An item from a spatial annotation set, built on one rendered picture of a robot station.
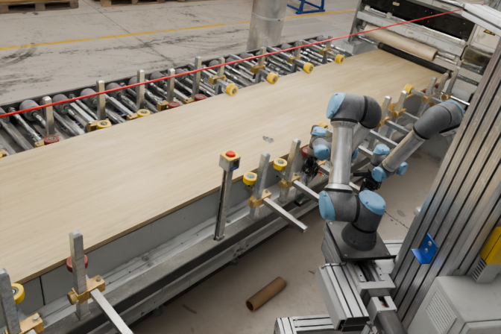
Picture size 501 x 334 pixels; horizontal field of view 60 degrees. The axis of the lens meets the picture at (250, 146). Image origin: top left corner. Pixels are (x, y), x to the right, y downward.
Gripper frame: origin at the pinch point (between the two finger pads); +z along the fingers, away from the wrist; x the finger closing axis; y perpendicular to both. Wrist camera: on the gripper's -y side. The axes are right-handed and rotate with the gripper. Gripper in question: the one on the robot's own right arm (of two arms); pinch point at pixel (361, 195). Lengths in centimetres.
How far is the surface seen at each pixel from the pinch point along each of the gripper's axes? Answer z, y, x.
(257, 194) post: -6, -32, -56
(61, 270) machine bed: 5, -53, -153
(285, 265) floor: 83, -32, -7
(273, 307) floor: 83, -14, -40
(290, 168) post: -12.4, -32.0, -30.8
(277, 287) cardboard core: 76, -20, -31
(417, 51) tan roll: -22, -84, 225
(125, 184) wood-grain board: -8, -75, -108
